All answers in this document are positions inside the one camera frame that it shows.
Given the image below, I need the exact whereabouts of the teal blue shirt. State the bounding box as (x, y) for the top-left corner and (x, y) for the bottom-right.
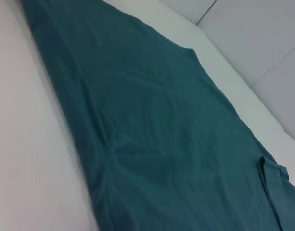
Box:
(18, 0), (295, 231)

